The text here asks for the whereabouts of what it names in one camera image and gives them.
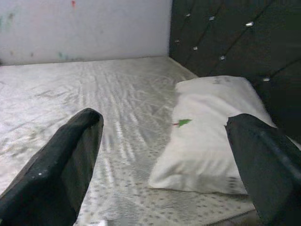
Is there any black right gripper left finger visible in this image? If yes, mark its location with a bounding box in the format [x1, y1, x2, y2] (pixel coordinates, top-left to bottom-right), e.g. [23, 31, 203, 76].
[0, 107, 104, 226]

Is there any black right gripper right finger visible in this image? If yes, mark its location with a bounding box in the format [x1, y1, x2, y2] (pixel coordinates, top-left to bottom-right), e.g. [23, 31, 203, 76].
[225, 113, 301, 226]

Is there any white pillow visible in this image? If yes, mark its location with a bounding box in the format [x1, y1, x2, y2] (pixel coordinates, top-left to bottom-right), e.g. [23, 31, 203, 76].
[148, 75, 301, 196]

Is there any dark bed base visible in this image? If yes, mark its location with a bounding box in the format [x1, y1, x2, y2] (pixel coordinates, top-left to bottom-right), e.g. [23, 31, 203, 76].
[211, 208, 262, 226]

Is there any white quilted mattress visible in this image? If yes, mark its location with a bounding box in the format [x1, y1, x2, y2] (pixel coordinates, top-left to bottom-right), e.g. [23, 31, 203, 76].
[0, 56, 257, 226]

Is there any black tufted headboard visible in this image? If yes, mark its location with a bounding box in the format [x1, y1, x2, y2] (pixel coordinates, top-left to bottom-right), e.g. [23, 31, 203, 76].
[169, 0, 301, 142]

